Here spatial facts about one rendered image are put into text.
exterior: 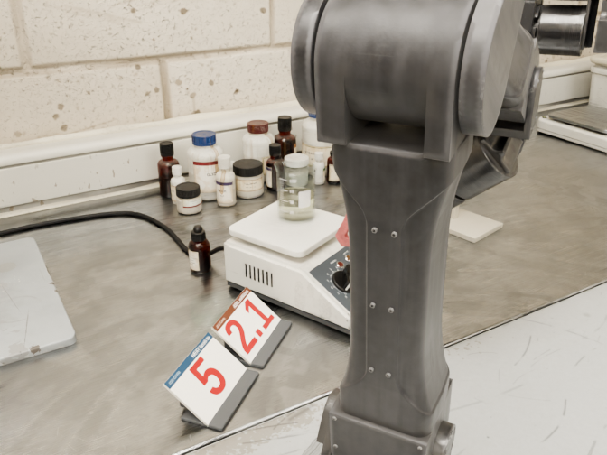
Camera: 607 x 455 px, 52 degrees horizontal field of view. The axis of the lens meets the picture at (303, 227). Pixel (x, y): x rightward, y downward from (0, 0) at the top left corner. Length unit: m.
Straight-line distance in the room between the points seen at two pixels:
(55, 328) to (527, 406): 0.53
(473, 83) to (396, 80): 0.03
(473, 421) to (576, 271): 0.37
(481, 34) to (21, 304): 0.70
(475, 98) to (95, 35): 0.93
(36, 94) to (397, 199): 0.89
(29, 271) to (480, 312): 0.61
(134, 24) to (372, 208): 0.88
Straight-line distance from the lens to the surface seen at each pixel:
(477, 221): 1.04
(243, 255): 0.80
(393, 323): 0.36
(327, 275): 0.75
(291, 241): 0.77
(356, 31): 0.29
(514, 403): 0.69
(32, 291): 0.89
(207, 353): 0.68
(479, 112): 0.28
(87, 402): 0.70
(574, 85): 1.84
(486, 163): 0.56
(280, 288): 0.78
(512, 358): 0.75
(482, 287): 0.87
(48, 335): 0.79
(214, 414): 0.65
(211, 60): 1.21
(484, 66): 0.27
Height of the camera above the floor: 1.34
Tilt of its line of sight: 26 degrees down
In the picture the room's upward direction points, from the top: straight up
